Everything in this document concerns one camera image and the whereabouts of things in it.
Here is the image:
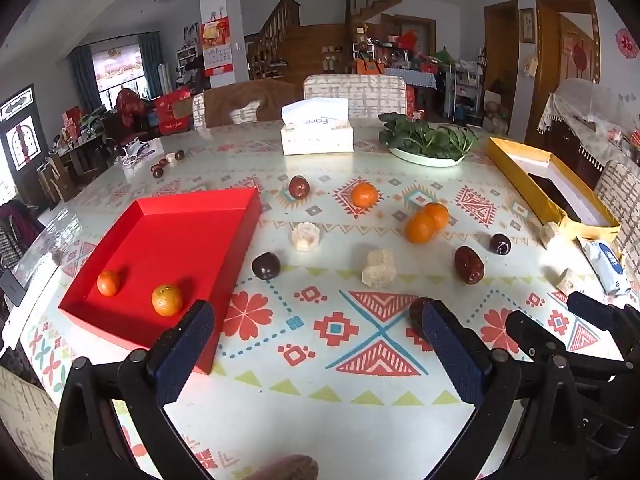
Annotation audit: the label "wooden staircase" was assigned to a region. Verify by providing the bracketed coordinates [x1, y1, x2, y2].
[245, 0, 406, 81]

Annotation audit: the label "wooden door frame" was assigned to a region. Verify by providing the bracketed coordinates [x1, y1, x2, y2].
[482, 0, 521, 133]

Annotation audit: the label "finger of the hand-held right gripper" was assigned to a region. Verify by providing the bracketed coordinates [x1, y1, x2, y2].
[505, 310, 640, 378]
[566, 290, 640, 343]

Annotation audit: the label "window with blue curtains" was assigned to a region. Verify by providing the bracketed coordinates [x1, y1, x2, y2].
[69, 32, 163, 111]

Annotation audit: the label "brown chair back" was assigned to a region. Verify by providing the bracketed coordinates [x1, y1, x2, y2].
[192, 80, 306, 128]

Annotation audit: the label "red tray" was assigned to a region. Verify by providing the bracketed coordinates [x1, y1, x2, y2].
[58, 187, 263, 376]

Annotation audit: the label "white oval plate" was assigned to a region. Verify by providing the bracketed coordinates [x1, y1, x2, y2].
[387, 145, 467, 168]

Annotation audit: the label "cabinet with lace cover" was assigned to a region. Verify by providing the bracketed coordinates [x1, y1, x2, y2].
[537, 78, 640, 191]

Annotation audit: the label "red cloth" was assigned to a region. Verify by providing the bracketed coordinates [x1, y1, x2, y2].
[116, 87, 151, 131]

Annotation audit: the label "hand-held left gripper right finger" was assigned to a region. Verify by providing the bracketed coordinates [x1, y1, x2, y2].
[421, 300, 592, 480]

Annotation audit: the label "red gift box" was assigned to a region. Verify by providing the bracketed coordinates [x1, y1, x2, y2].
[154, 89, 195, 136]

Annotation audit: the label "red paper wall decoration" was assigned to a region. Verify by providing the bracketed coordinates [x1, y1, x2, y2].
[615, 27, 640, 58]

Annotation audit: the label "red wall calendar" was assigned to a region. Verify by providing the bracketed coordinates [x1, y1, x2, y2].
[201, 16, 235, 77]

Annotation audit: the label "yellow box lid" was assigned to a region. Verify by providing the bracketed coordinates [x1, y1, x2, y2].
[487, 136, 622, 242]

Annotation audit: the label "small orange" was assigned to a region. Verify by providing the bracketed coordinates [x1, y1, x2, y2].
[97, 270, 121, 296]
[151, 284, 183, 317]

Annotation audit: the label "white tissue box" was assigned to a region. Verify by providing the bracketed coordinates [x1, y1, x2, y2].
[280, 96, 355, 156]

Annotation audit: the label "grey patterned chair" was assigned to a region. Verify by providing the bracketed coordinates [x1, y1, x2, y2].
[592, 160, 640, 271]

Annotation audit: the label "open wooden door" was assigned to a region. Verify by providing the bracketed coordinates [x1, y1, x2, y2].
[525, 0, 601, 146]

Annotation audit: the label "blue white packet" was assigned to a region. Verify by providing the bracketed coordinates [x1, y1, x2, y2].
[577, 237, 633, 296]

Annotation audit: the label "white papers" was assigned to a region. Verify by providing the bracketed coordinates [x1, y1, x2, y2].
[116, 140, 163, 167]

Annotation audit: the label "person's left hand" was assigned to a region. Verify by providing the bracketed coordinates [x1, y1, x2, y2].
[245, 455, 320, 480]

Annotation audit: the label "dark framed glass door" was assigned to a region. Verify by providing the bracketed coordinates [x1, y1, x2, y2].
[0, 84, 51, 181]

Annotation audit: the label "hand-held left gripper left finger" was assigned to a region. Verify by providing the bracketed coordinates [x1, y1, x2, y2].
[52, 300, 216, 480]

